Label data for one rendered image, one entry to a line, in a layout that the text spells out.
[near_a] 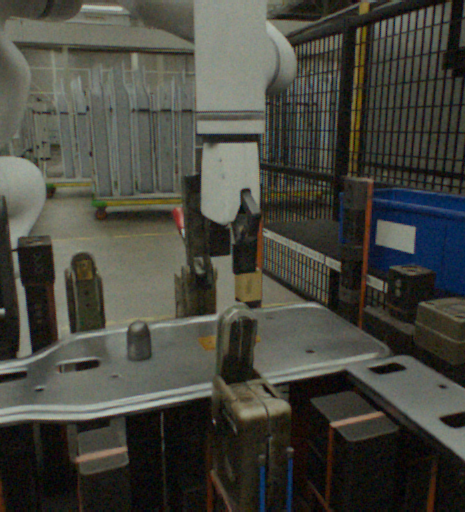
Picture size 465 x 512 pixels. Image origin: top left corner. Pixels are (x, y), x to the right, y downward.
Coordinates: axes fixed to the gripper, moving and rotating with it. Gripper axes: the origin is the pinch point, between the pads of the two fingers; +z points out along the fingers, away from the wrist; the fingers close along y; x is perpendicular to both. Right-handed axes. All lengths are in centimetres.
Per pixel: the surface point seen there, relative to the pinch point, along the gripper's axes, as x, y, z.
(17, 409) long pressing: -27.4, 8.1, 12.1
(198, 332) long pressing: -3.5, -4.4, 12.0
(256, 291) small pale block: 8.4, -10.7, 9.2
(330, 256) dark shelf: 32.3, -27.1, 9.6
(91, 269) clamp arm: -16.8, -14.8, 3.9
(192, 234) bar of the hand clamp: -1.0, -14.7, -0.2
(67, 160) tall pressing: 37, -954, 52
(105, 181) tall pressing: 69, -679, 64
